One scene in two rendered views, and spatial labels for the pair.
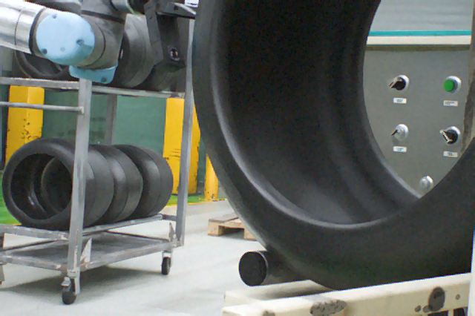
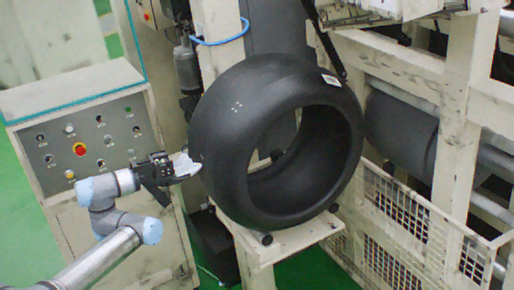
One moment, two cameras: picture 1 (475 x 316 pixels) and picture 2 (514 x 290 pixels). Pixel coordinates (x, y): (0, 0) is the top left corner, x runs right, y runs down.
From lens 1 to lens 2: 164 cm
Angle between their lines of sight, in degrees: 72
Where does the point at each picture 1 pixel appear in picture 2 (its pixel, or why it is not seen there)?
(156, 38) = (162, 195)
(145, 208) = not seen: outside the picture
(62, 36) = (158, 231)
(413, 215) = (333, 193)
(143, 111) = not seen: outside the picture
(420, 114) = (116, 126)
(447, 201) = (342, 184)
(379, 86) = (85, 123)
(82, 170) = not seen: outside the picture
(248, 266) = (267, 240)
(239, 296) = (265, 250)
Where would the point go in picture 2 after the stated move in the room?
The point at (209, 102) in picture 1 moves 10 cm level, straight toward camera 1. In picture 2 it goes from (250, 206) to (281, 208)
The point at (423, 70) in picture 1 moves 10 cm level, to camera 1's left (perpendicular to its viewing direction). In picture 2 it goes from (109, 107) to (95, 120)
